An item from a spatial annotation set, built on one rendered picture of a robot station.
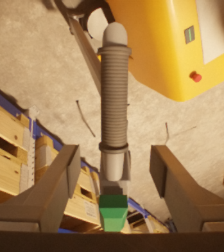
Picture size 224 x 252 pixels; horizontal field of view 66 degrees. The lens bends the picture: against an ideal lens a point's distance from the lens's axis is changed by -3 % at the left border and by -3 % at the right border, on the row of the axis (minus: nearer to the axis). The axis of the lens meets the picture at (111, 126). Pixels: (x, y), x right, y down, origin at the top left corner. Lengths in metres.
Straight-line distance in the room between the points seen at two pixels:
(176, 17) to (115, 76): 0.57
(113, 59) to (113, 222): 0.21
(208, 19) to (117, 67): 0.66
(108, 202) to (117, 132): 0.09
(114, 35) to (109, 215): 0.22
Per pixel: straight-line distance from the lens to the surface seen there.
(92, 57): 0.62
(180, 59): 0.84
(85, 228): 2.05
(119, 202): 0.25
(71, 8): 1.23
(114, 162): 0.24
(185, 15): 0.77
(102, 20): 1.11
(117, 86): 0.21
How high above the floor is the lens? 1.50
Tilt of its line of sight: 43 degrees down
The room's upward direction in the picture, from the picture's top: 158 degrees clockwise
